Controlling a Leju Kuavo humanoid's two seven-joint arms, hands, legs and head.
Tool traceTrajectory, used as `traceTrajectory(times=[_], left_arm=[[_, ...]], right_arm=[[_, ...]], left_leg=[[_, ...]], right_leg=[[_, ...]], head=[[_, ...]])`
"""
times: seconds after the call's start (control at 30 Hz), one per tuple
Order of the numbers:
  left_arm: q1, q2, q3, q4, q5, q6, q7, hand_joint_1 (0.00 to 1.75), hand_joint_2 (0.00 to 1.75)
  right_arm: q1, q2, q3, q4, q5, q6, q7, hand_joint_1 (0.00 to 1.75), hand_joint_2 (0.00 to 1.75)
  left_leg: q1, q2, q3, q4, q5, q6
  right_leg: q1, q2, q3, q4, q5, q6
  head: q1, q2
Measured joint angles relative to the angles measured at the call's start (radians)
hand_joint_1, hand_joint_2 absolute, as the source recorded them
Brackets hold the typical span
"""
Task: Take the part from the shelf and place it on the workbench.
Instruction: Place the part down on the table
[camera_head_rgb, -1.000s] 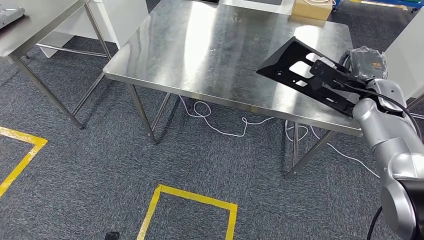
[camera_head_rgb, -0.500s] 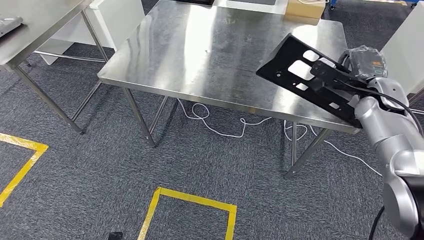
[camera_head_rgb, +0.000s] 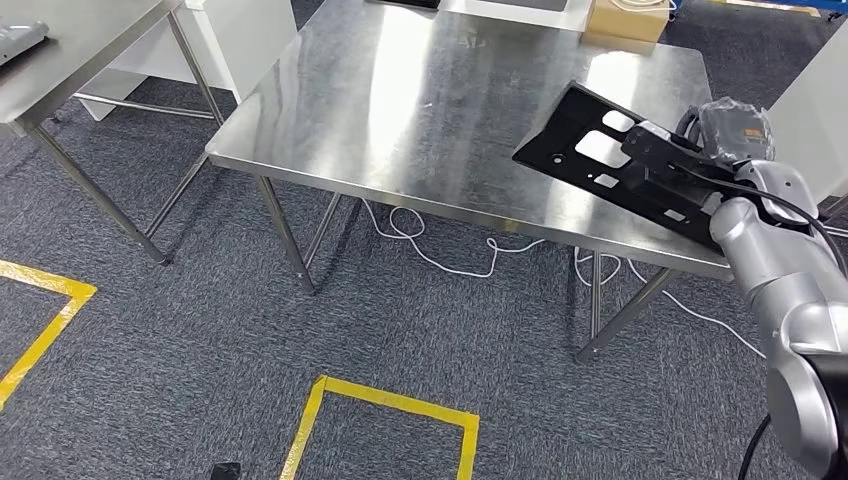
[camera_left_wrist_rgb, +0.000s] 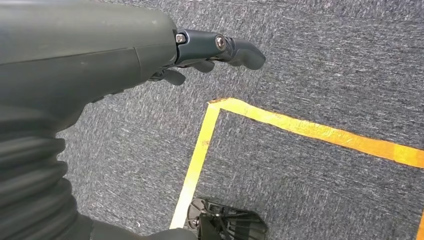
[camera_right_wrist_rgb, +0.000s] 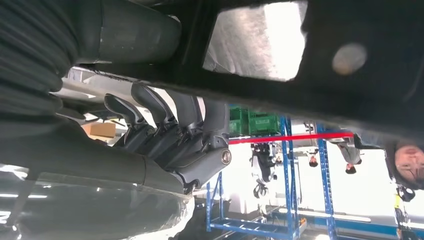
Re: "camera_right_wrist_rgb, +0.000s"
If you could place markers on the person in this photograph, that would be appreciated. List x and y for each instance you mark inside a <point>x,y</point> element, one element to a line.
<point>313,160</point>
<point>409,162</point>
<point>349,154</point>

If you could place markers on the green plastic crate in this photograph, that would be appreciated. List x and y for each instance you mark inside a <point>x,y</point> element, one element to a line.
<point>238,122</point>
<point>265,124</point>

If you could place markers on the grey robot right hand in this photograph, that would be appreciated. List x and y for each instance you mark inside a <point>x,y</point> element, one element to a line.
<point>82,172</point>

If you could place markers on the red barrier belt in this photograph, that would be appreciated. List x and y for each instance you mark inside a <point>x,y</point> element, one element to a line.
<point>265,139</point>

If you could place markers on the brown cardboard box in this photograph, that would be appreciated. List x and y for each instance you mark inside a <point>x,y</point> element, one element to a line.
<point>101,130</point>

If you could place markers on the blue metal shelf rack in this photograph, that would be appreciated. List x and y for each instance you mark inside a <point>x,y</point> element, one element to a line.
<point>251,229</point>

